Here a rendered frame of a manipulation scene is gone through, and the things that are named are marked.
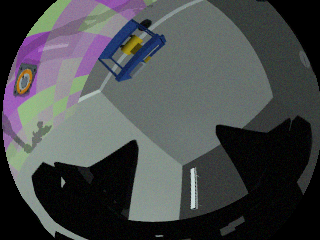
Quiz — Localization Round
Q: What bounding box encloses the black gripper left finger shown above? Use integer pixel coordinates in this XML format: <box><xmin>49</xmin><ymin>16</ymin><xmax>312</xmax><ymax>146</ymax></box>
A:
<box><xmin>53</xmin><ymin>139</ymin><xmax>139</xmax><ymax>220</ymax></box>

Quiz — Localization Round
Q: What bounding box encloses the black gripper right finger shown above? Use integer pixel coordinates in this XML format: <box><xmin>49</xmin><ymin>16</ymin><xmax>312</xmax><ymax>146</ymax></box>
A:
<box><xmin>216</xmin><ymin>119</ymin><xmax>291</xmax><ymax>193</ymax></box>

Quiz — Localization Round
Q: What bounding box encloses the orange round plate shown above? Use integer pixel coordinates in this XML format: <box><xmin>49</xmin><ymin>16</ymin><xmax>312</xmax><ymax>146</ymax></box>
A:
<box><xmin>16</xmin><ymin>68</ymin><xmax>32</xmax><ymax>95</ymax></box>

